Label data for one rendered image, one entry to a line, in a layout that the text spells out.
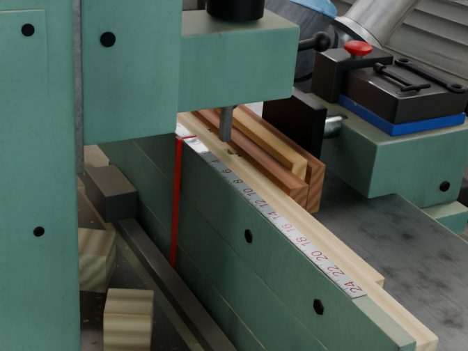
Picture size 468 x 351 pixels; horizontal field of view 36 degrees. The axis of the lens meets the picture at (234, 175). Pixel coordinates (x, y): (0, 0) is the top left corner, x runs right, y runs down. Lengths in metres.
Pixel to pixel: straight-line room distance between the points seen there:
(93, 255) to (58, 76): 0.27
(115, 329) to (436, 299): 0.27
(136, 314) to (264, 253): 0.13
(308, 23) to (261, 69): 0.82
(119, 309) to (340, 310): 0.22
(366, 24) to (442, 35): 2.61
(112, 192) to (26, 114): 0.33
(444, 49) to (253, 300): 3.65
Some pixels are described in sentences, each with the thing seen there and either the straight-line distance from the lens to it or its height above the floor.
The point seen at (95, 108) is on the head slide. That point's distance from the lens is 0.54.
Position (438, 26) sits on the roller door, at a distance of 4.21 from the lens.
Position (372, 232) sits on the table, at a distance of 0.67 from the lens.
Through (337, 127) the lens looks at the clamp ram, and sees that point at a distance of 0.74.
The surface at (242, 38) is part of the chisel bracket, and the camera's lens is 0.62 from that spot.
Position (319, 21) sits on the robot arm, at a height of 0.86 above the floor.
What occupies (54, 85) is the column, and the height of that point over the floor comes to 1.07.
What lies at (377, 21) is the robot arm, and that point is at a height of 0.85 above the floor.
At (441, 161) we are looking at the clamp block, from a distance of 0.78.
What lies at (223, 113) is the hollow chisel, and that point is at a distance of 0.68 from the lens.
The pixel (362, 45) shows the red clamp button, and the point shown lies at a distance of 0.78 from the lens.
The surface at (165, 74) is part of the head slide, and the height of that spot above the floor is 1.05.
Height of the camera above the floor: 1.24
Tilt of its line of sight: 28 degrees down
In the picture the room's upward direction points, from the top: 5 degrees clockwise
